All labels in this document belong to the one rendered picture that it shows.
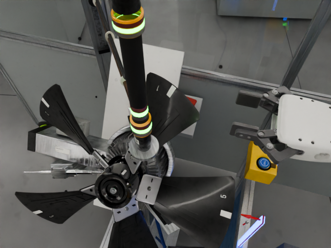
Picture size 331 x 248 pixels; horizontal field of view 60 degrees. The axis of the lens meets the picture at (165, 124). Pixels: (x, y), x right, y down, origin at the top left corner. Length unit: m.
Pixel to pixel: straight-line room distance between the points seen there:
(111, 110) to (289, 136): 0.77
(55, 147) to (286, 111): 0.84
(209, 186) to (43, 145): 0.62
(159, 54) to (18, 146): 1.83
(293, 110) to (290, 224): 1.82
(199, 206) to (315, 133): 0.50
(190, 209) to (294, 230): 1.46
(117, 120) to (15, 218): 1.43
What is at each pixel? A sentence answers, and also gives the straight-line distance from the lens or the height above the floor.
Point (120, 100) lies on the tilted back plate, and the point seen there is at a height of 1.20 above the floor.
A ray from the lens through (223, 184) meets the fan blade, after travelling 0.91.
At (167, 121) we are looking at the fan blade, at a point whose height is 1.39.
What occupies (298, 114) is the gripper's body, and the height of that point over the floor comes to 1.67.
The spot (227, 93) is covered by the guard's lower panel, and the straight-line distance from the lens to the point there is 1.52.
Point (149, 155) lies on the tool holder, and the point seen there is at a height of 1.45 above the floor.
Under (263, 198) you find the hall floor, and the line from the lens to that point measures 2.28.
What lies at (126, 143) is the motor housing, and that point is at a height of 1.19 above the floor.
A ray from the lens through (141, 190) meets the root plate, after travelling 0.92.
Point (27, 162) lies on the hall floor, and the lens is 2.52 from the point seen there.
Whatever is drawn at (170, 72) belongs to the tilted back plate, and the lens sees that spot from 1.02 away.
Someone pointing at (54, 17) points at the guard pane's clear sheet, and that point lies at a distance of 1.59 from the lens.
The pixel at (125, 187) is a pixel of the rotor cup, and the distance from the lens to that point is 0.87.
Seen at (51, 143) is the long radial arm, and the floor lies 1.13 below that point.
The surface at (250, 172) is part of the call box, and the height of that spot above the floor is 1.05.
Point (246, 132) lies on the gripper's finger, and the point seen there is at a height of 1.65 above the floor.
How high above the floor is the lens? 2.04
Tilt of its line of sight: 56 degrees down
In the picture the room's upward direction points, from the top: straight up
